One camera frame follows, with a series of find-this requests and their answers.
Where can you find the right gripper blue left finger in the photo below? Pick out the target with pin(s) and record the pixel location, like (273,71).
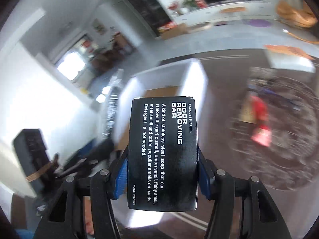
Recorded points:
(64,216)

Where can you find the leafy plant beside flowers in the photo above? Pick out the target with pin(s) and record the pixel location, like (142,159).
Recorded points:
(191,5)

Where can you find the black odor removing bar box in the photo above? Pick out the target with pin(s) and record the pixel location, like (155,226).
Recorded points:
(163,155)

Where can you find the red flowers in white vase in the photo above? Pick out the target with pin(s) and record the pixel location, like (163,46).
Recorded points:
(176,10)

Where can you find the red snack packet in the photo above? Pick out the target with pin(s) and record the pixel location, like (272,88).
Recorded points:
(262,132)

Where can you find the tan triangular pouch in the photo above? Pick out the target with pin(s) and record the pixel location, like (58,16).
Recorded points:
(247,113)

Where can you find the rhinestone bow hair clip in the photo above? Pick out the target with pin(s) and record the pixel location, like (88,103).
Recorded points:
(261,76)

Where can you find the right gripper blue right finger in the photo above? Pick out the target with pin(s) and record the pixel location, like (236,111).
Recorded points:
(260,217)

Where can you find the white tv cabinet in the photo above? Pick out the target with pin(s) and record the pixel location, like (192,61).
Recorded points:
(256,10)

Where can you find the dark display cabinet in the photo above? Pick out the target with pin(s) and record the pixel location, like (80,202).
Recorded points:
(154,15)

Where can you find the small wooden bench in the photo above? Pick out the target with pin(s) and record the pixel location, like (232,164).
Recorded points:
(233,13)

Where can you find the orange lounge chair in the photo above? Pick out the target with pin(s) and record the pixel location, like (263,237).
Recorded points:
(299,17)

